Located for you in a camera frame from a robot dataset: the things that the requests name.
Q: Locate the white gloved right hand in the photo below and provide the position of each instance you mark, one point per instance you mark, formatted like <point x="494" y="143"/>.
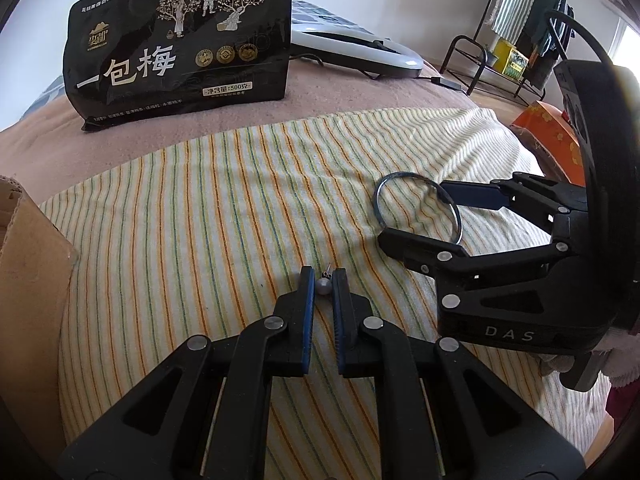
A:
<point x="620" y="349"/>

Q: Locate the orange patterned box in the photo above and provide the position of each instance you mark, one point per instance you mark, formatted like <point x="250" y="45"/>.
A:
<point x="545" y="131"/>

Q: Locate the dark hanging clothes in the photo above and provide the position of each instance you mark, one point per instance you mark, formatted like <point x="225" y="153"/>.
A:
<point x="537" y="44"/>

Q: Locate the brown bed blanket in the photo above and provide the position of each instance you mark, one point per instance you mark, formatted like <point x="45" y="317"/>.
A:
<point x="49" y="150"/>

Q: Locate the black snack bag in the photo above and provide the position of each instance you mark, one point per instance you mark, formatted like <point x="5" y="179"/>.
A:
<point x="128" y="60"/>

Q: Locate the white ring light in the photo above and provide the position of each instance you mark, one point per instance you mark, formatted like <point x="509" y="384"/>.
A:
<point x="360" y="51"/>

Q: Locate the yellow green box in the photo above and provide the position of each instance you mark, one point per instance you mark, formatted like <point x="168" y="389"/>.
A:
<point x="510" y="62"/>

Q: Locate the yellow striped cloth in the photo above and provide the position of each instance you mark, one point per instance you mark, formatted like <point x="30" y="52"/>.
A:
<point x="204" y="236"/>

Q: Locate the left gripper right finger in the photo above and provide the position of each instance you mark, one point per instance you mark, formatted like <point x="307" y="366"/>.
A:
<point x="442" y="413"/>

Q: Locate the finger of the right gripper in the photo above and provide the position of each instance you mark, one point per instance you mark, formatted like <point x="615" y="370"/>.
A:
<point x="536" y="199"/>
<point x="451" y="262"/>

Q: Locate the open cardboard box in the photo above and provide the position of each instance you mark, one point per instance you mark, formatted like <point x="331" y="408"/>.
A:
<point x="36" y="265"/>

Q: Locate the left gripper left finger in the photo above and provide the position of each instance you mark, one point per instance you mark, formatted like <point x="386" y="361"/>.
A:
<point x="203" y="412"/>

